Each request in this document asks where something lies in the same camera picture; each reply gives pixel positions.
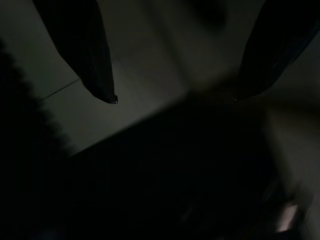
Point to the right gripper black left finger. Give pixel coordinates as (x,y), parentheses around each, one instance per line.
(85,50)

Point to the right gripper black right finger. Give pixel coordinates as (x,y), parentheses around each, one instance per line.
(270,50)

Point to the dark furniture block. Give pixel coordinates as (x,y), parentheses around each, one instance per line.
(160,180)

